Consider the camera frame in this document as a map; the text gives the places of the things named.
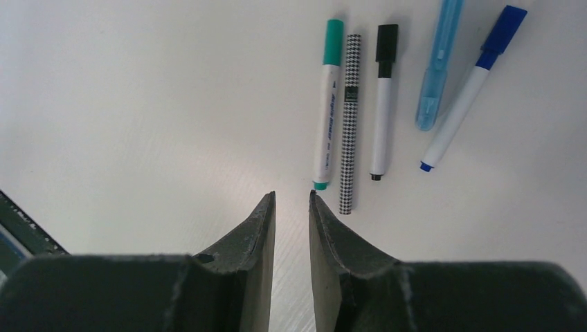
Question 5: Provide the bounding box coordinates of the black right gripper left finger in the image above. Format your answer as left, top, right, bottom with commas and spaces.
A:
1, 192, 276, 331

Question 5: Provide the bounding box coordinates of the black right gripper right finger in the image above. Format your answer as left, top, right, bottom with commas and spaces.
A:
309, 191, 586, 331

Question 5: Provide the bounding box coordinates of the black checkered pen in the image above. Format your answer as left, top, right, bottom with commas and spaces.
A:
338, 34, 362, 215

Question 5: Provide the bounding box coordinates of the light blue correction tape pen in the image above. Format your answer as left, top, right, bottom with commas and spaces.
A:
415, 0, 464, 131

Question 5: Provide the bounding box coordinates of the white pen green end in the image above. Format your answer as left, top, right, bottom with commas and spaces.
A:
312, 19, 344, 190

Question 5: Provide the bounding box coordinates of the white pen blue end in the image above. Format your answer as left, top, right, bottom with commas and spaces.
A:
420, 5, 527, 172

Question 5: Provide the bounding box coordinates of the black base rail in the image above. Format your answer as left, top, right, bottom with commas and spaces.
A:
1, 192, 68, 282

